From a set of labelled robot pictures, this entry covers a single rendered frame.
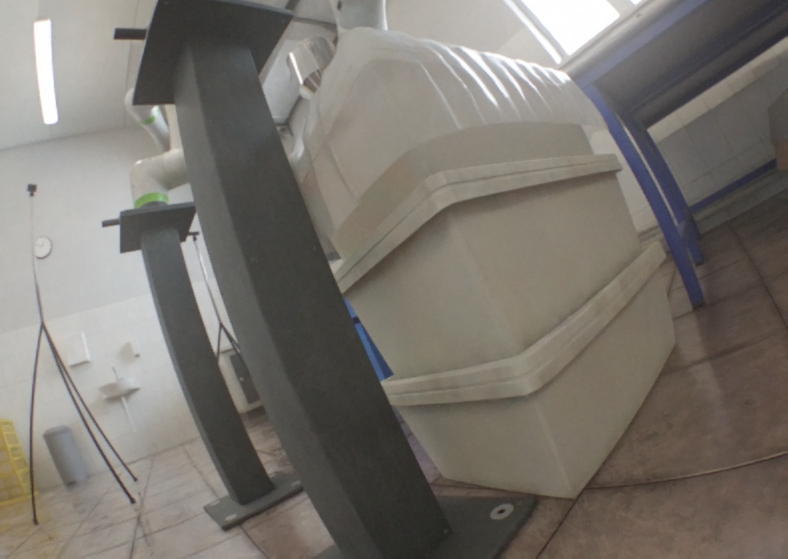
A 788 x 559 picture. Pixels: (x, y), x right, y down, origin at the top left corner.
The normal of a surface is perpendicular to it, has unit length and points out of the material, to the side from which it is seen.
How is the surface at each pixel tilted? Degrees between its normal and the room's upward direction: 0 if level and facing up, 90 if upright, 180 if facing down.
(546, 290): 96
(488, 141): 96
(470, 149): 96
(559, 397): 96
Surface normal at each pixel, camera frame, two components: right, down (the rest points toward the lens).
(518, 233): 0.49, -0.25
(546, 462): -0.75, 0.36
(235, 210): 0.61, -0.39
